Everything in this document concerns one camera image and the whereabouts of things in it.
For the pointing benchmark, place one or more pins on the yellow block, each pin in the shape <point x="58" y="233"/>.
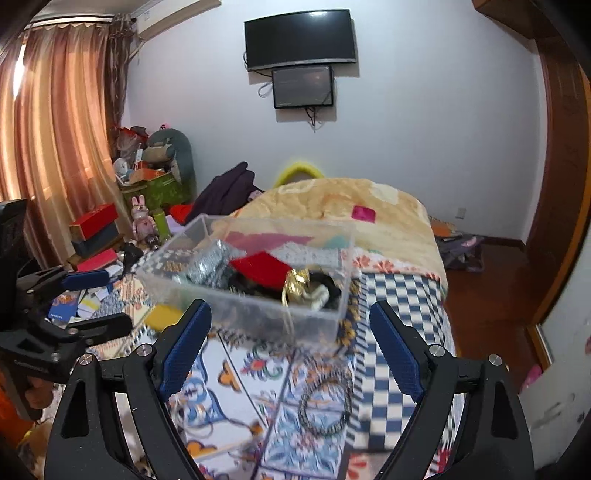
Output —
<point x="162" y="317"/>

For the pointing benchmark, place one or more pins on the yellow floral quilt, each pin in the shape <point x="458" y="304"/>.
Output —
<point x="397" y="221"/>

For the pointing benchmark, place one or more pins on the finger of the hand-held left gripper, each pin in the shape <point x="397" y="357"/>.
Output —
<point x="104" y="326"/>
<point x="87" y="279"/>

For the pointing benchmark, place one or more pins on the pink rabbit toy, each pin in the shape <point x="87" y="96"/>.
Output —
<point x="141" y="221"/>

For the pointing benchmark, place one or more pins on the green bottle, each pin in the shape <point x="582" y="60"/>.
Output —
<point x="161" y="224"/>

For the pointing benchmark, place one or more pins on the dark purple clothing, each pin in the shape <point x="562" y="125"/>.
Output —
<point x="226" y="189"/>

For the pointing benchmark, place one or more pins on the small wall monitor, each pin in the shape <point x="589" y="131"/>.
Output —
<point x="302" y="86"/>

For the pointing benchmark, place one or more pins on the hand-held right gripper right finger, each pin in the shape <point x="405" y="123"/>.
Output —
<point x="396" y="347"/>

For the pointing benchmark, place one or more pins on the black wall television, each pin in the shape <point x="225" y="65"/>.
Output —
<point x="300" y="37"/>

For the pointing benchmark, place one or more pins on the red flat box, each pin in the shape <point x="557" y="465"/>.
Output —
<point x="92" y="221"/>

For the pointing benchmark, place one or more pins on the blue checkered blanket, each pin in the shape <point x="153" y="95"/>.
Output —
<point x="401" y="295"/>

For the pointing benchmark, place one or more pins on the white wall socket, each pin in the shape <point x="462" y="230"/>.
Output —
<point x="460" y="213"/>

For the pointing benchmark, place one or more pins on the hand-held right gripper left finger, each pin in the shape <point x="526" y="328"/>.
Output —
<point x="183" y="347"/>

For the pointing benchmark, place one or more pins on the green cardboard box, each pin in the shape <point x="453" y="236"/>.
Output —
<point x="161" y="189"/>

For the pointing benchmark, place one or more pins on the patterned bed sheet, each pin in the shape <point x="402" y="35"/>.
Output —
<point x="258" y="397"/>

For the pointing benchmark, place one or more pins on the bags on floor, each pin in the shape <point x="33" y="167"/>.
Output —
<point x="457" y="244"/>

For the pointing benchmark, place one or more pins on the gold hair clip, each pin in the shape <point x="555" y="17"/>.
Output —
<point x="298" y="286"/>

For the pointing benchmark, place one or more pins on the pile of cards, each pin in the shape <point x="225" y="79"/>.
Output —
<point x="87" y="302"/>

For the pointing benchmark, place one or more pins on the clear plastic box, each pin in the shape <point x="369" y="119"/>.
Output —
<point x="258" y="324"/>

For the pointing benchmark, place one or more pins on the wooden door frame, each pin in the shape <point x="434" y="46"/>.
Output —
<point x="563" y="161"/>

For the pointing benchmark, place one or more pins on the person's left hand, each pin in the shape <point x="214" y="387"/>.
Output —
<point x="39" y="396"/>

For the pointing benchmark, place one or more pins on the grey plush toy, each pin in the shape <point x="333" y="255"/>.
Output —
<point x="173" y="150"/>

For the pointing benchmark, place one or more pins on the red book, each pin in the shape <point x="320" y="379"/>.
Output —
<point x="97" y="261"/>

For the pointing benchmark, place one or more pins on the orange curtain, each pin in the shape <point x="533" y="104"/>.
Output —
<point x="55" y="138"/>

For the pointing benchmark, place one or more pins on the dark flat box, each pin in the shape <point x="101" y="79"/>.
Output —
<point x="99" y="240"/>

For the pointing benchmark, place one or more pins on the silver sequin pouch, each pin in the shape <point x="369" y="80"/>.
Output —
<point x="207" y="267"/>

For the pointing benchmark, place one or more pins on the red felt cloth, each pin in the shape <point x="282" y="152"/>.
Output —
<point x="261" y="270"/>

